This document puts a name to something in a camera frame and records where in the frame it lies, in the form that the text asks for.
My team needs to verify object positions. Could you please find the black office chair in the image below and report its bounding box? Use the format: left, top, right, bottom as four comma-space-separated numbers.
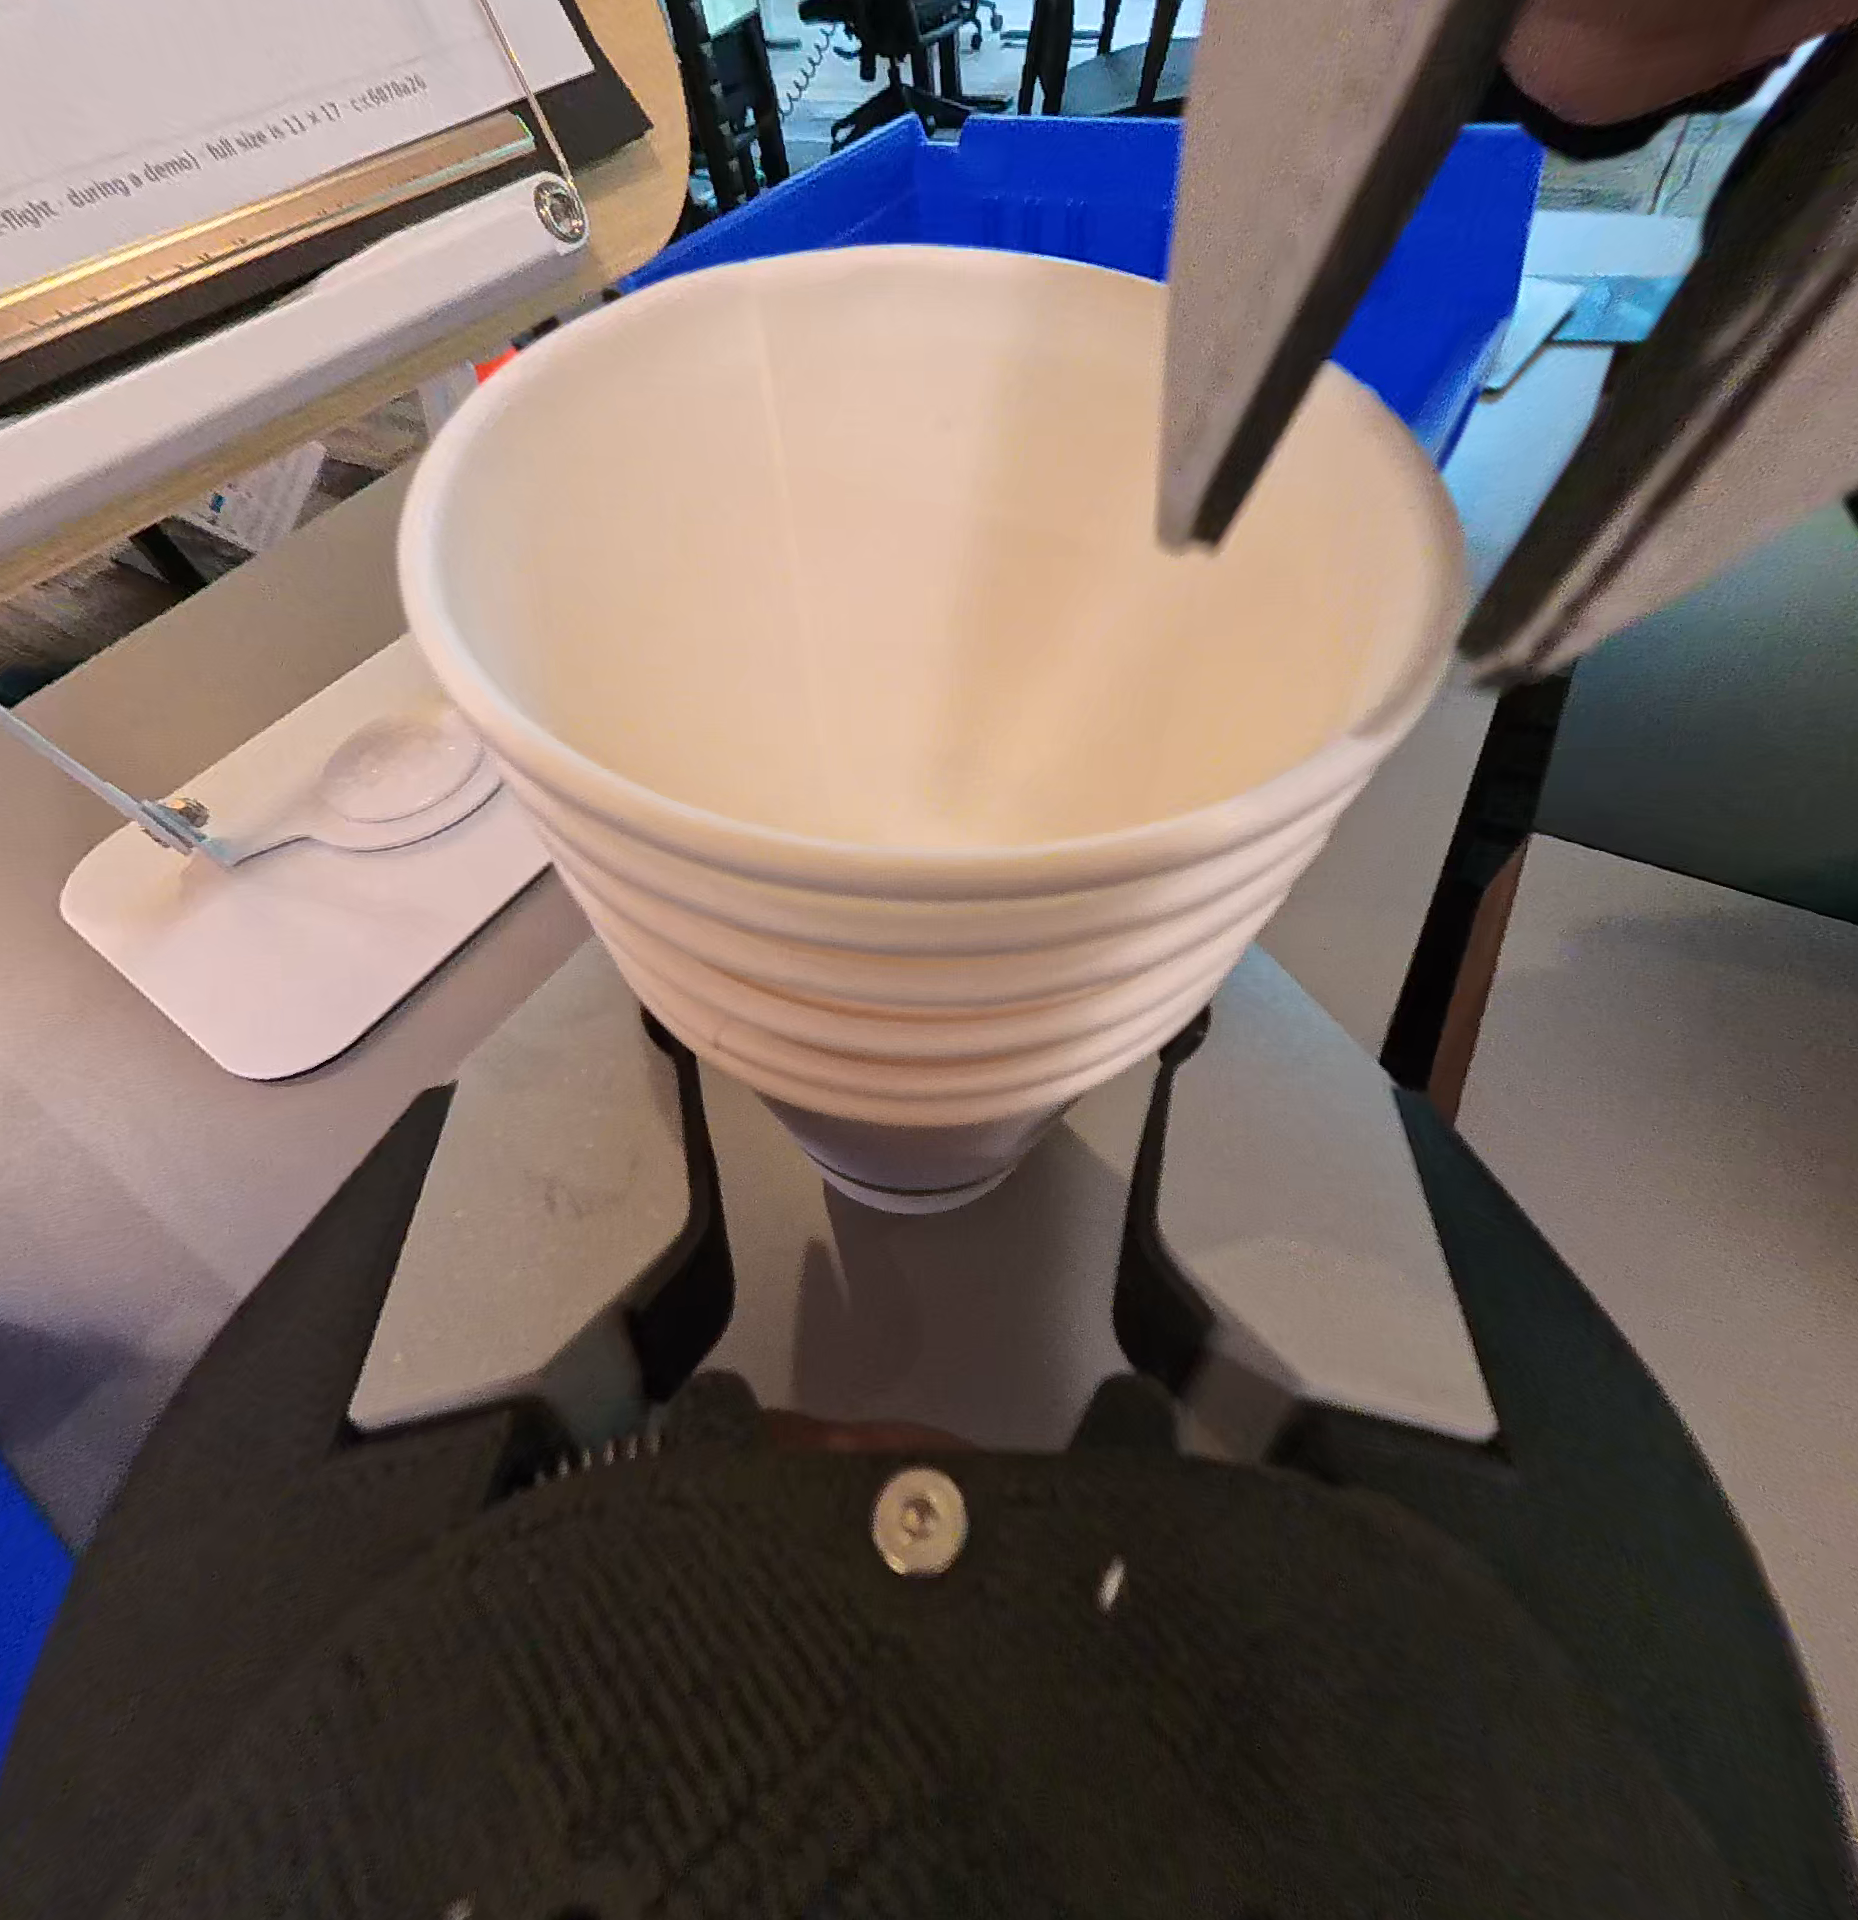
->
1018, 0, 1186, 114

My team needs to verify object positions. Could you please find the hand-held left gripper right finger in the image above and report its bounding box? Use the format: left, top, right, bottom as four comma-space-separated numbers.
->
1117, 951, 1500, 1464

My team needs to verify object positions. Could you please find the grey flat pad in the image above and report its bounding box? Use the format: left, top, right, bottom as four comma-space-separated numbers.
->
1483, 276, 1580, 392

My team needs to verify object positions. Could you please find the stack of nested white cups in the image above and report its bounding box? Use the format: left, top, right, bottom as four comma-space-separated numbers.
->
394, 244, 1470, 1213

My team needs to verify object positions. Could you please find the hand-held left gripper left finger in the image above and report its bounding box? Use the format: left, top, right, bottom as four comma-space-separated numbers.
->
346, 951, 739, 1435

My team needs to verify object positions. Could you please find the ribbed black chair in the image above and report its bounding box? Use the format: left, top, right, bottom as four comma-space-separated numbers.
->
666, 0, 787, 228

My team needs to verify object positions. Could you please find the blue plastic bin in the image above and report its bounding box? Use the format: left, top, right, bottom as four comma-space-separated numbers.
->
0, 1410, 79, 1854
612, 110, 1545, 469

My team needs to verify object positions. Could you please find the person's right hand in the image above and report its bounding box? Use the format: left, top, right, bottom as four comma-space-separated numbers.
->
1503, 0, 1858, 127

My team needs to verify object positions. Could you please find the printed leaflet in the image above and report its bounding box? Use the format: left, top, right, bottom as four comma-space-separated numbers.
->
195, 443, 331, 565

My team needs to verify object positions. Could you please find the printed instruction sheet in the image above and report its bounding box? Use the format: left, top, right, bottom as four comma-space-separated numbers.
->
0, 0, 599, 308

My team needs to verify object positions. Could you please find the white and wood document stand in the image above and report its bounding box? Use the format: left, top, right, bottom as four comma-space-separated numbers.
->
0, 0, 692, 1085

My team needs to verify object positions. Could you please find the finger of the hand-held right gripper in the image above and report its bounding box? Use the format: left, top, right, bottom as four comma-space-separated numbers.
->
1454, 30, 1858, 692
1159, 0, 1515, 555

